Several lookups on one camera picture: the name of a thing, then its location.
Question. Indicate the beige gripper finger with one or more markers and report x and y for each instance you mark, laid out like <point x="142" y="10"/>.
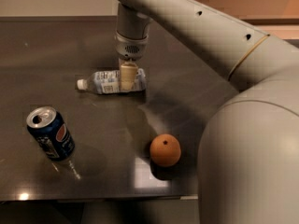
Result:
<point x="128" y="71"/>

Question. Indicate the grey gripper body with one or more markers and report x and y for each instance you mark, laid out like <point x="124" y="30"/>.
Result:
<point x="131" y="48"/>

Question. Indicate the clear plastic water bottle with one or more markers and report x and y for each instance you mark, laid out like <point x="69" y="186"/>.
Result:
<point x="108" y="82"/>

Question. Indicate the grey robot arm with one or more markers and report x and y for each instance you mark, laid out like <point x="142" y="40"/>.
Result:
<point x="248" y="157"/>

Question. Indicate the orange fruit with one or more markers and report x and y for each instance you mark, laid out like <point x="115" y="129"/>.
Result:
<point x="165" y="150"/>

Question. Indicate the blue Pepsi soda can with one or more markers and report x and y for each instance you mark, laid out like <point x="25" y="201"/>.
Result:
<point x="48" y="128"/>

